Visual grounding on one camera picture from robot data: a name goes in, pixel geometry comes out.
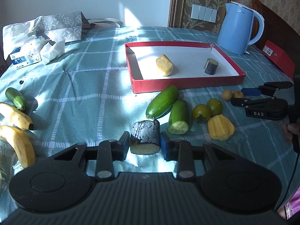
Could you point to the yellow jackfruit piece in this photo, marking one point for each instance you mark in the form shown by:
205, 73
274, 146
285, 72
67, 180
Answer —
164, 65
220, 127

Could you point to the red shallow cardboard box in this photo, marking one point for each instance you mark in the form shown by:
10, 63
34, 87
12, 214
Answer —
188, 58

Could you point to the white tissue pack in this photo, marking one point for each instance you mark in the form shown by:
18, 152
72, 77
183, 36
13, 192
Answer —
26, 55

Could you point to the small whole cucumber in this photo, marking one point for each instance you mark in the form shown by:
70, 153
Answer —
16, 98

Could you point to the upper yellow banana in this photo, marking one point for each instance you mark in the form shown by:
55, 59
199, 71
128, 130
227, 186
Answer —
16, 117

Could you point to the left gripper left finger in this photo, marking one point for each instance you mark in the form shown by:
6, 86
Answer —
109, 151

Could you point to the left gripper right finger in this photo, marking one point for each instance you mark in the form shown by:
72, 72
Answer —
181, 152

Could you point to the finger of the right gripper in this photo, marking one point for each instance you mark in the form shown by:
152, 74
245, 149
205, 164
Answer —
253, 103
268, 88

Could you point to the red gift box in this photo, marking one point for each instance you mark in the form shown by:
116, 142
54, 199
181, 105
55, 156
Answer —
279, 58

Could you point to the wooden headboard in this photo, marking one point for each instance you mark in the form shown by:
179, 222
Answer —
277, 31

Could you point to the longan fruit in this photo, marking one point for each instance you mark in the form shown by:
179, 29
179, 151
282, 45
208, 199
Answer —
227, 95
238, 94

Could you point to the cut cucumber half with stem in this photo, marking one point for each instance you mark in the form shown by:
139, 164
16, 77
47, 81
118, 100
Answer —
162, 103

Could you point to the lower yellow banana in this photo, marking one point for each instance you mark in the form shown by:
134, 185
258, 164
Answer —
20, 143

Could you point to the person's right hand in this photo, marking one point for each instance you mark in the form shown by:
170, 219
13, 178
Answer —
290, 130

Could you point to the blue electric kettle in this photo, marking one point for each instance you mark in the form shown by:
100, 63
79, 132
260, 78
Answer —
236, 29

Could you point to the white wall switch panel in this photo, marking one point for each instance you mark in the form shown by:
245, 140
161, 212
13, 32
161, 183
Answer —
206, 14

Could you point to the crumpled white tissue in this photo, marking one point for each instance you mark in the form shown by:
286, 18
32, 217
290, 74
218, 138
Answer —
52, 50

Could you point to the ornate wall panel frame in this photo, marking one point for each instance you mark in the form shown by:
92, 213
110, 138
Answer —
180, 15

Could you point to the green tomato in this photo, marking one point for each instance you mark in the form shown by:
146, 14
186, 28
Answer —
215, 106
201, 113

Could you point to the clear plastic bag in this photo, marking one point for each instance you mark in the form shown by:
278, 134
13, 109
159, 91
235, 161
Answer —
8, 160

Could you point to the yellow banana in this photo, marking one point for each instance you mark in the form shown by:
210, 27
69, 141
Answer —
16, 117
20, 143

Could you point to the checked teal tablecloth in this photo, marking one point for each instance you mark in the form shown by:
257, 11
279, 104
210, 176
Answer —
86, 96

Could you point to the white plastic bag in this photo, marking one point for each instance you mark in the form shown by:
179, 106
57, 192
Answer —
17, 34

